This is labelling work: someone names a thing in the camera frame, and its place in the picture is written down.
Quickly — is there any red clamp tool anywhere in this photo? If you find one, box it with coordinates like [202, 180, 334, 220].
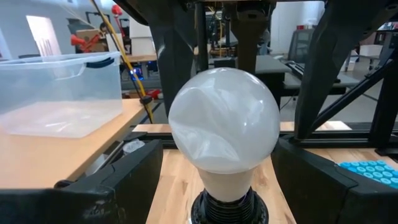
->
[70, 33, 102, 54]

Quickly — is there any grey speckled roll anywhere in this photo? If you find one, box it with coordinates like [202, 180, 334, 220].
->
[123, 139, 146, 156]

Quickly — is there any grey desk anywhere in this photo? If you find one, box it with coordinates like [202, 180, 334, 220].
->
[214, 55, 361, 94]

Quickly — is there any brown cardboard box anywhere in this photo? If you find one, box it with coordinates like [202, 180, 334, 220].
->
[75, 28, 108, 53]

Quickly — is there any white light bulb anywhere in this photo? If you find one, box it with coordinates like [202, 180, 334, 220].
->
[167, 67, 281, 203]

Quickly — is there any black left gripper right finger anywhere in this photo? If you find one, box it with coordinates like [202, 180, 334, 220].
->
[271, 136, 398, 224]

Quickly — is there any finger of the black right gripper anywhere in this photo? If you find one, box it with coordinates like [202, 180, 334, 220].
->
[149, 2, 197, 116]
[294, 0, 398, 140]

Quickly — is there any wooden base lamp with socket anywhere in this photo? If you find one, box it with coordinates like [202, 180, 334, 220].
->
[190, 185, 270, 224]

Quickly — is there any grey office chair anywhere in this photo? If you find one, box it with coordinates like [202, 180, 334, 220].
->
[287, 28, 315, 63]

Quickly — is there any blue tube rack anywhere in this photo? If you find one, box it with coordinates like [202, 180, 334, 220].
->
[338, 159, 398, 190]

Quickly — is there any yellow hanging cable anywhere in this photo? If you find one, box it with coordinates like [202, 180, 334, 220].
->
[90, 0, 155, 124]

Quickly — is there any white box stack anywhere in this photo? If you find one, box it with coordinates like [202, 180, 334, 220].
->
[129, 17, 156, 57]

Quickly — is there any light wooden side table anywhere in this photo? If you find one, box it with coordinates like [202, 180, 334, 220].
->
[0, 98, 147, 190]

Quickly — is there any clear plastic storage bin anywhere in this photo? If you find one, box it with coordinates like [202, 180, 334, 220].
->
[0, 51, 124, 139]

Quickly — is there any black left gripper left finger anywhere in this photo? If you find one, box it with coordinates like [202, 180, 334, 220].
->
[0, 139, 164, 224]

